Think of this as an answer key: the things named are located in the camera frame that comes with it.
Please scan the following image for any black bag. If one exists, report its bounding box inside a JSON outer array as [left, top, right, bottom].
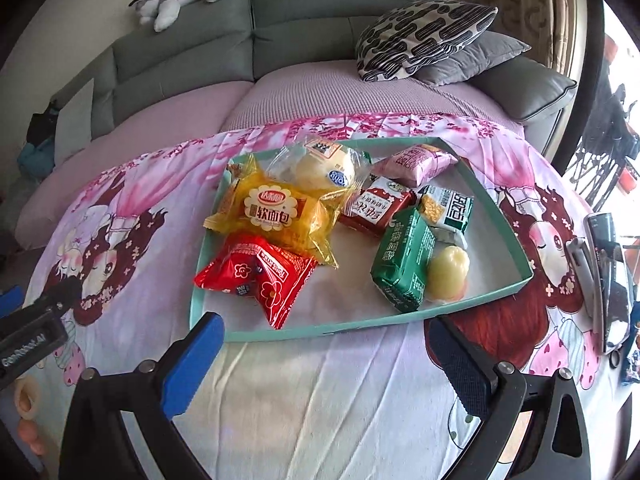
[[27, 102, 61, 146]]

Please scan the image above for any white green cracker packet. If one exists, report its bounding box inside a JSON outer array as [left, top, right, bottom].
[[416, 184, 475, 250]]

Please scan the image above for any red flower print packet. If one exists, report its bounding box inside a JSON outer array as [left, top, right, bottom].
[[194, 232, 319, 330]]

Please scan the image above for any printed pink blanket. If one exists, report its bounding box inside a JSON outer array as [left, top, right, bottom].
[[0, 112, 640, 480]]

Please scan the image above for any teal shallow cardboard tray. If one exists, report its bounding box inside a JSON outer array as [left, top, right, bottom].
[[188, 136, 534, 343]]

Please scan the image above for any beige patterned curtain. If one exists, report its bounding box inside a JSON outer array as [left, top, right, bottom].
[[452, 0, 591, 68]]

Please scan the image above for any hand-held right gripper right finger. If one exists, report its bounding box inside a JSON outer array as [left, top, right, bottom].
[[427, 316, 593, 480]]

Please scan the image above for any grey green sofa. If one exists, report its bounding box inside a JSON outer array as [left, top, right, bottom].
[[47, 0, 578, 161]]

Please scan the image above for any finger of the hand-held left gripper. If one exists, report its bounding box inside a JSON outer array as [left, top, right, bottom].
[[30, 277, 82, 317], [0, 284, 25, 319]]

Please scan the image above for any pink cake roll packet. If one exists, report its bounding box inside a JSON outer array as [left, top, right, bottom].
[[371, 144, 459, 188]]

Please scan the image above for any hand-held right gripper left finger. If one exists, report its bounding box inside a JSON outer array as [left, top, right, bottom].
[[55, 311, 226, 480]]

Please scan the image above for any black white patterned pillow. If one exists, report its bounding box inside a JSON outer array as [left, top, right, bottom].
[[356, 0, 499, 82]]

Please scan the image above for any person's left hand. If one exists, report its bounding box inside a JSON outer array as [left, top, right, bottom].
[[13, 378, 47, 456]]

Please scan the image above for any dark red biscuit packet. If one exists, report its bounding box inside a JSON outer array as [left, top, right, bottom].
[[339, 176, 418, 238]]

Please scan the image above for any yellow bread packet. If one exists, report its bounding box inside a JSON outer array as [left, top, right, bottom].
[[204, 152, 373, 267]]

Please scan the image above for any clear bun packet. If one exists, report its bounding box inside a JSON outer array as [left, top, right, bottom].
[[272, 137, 373, 196]]

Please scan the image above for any dark grey pillow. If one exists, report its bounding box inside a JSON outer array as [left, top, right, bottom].
[[414, 31, 532, 87]]

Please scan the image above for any pink sofa seat cover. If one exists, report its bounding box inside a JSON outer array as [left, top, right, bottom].
[[15, 60, 526, 251]]

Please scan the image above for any phone on stand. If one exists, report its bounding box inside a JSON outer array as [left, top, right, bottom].
[[565, 212, 636, 356]]

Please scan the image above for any light grey pillow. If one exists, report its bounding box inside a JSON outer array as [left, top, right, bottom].
[[54, 77, 96, 166]]

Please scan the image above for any green snack packet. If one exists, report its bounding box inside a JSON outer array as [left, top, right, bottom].
[[370, 206, 438, 314]]

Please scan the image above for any pudding cup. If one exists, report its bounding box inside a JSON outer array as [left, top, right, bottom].
[[426, 245, 472, 305]]

